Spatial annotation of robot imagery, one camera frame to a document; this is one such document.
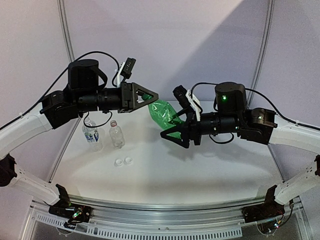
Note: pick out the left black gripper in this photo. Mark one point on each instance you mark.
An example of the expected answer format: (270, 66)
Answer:
(128, 102)

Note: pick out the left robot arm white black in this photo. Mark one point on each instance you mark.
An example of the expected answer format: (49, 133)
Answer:
(86, 91)

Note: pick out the green plastic bottle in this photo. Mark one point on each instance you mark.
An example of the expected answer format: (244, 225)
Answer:
(164, 115)

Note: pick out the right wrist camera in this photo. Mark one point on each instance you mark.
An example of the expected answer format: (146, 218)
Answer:
(187, 99)

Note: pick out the right aluminium wall post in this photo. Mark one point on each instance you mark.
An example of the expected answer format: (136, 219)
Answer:
(264, 43)

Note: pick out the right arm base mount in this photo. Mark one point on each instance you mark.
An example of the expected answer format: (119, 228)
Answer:
(269, 216)

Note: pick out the left aluminium wall post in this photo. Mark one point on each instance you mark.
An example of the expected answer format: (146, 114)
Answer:
(65, 30)

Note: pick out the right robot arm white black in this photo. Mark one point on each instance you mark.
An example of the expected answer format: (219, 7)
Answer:
(264, 126)

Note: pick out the aluminium wall post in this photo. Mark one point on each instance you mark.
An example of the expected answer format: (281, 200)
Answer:
(65, 30)
(264, 43)

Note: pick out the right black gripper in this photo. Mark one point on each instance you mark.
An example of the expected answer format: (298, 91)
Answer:
(183, 129)

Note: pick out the aluminium front rail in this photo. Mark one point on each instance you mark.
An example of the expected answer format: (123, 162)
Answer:
(111, 220)

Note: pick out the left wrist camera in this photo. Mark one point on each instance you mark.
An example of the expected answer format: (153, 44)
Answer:
(124, 72)

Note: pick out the clear labelled water bottle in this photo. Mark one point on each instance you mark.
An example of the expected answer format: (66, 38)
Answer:
(91, 133)

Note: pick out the white bottle cap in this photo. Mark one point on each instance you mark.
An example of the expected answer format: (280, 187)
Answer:
(118, 162)
(128, 160)

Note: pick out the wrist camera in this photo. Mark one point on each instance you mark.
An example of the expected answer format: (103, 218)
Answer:
(187, 99)
(124, 72)

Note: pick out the crushed clear bottle red label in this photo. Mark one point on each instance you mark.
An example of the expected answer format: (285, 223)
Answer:
(116, 135)

